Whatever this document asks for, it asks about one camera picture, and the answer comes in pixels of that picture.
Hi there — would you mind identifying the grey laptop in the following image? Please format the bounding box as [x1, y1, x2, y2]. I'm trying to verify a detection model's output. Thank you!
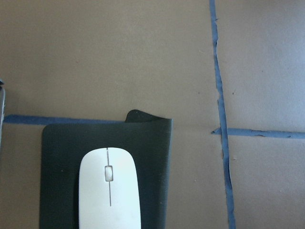
[0, 79, 6, 144]

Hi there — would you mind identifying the white computer mouse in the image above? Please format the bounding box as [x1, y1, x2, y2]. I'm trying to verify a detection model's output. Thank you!
[79, 147, 141, 229]

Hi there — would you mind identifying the black mouse pad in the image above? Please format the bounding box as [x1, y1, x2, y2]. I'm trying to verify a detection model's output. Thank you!
[39, 110, 173, 229]

